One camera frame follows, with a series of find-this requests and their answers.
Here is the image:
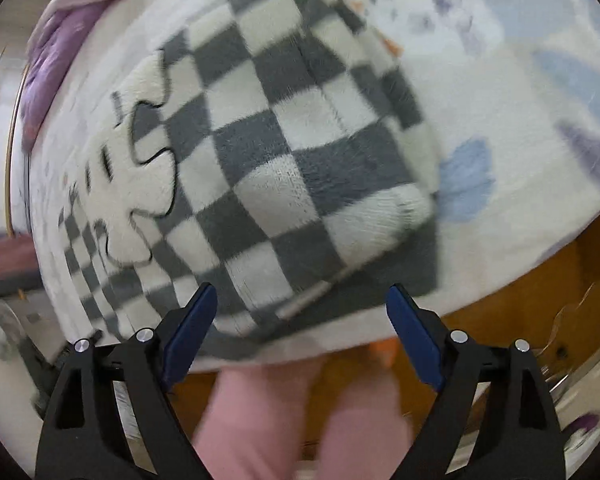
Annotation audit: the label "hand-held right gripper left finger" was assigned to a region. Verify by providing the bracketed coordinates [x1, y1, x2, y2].
[35, 282, 218, 480]

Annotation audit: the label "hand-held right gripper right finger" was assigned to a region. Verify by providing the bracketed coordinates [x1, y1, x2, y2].
[385, 283, 566, 480]

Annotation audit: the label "grey white checkered cardigan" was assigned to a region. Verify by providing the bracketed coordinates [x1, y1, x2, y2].
[60, 0, 443, 361]

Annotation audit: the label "person's pink trousers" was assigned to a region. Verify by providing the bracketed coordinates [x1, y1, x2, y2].
[192, 360, 416, 480]

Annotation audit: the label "pink hanging cloth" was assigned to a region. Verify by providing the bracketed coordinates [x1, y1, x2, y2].
[0, 230, 38, 281]

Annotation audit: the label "printed pale bed sheet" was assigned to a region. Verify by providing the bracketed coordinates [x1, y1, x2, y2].
[10, 0, 600, 376]

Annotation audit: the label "purple floral quilt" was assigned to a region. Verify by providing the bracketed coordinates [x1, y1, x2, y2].
[20, 0, 146, 153]

